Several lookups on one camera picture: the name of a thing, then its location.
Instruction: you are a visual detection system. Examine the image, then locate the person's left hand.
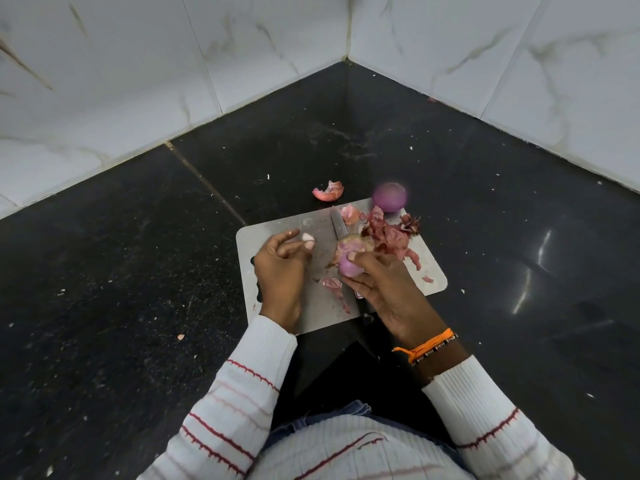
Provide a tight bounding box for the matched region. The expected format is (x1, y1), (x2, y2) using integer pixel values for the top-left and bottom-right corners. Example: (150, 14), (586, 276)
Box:
(253, 228), (316, 335)

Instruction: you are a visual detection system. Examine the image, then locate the person's right hand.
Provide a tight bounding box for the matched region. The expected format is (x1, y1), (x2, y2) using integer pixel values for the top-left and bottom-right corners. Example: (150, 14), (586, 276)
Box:
(339, 251), (453, 354)

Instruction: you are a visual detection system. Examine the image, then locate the red onion with dry roots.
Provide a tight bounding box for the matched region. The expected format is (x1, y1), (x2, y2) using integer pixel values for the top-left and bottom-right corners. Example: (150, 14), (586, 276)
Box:
(333, 233), (376, 279)

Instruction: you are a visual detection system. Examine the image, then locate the pile of onion peels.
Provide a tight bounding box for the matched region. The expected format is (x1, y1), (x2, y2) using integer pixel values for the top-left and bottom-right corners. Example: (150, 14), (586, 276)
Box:
(361, 205), (435, 285)

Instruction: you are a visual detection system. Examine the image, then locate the black-handled kitchen knife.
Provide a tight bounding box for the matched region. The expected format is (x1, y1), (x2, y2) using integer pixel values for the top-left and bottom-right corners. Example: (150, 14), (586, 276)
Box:
(329, 207), (376, 323)

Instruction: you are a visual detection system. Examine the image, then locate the onion peel piece off board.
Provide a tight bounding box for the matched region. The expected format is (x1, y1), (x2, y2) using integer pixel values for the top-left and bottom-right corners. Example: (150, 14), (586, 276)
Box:
(311, 180), (345, 203)

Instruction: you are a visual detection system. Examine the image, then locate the person's left forearm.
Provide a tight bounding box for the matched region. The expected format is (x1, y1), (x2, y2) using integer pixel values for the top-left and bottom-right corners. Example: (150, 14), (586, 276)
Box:
(137, 315), (299, 480)

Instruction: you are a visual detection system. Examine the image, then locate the person's right forearm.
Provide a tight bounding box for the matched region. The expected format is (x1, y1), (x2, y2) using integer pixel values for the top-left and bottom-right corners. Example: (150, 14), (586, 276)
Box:
(409, 332), (586, 480)

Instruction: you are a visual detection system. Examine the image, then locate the steel cutting board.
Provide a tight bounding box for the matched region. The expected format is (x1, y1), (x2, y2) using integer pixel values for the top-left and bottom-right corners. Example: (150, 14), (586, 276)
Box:
(235, 197), (449, 337)

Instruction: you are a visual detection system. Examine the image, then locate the orange thread wristband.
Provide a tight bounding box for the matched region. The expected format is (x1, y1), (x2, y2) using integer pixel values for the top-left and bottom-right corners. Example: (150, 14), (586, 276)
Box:
(391, 328), (455, 365)

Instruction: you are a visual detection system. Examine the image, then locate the white striped sweater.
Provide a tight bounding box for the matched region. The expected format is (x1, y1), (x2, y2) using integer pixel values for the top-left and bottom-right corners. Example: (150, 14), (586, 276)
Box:
(247, 414), (476, 480)

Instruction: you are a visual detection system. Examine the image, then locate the beaded bracelet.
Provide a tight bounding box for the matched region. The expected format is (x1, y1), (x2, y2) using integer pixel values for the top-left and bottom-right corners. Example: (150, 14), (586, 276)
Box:
(411, 334), (459, 367)

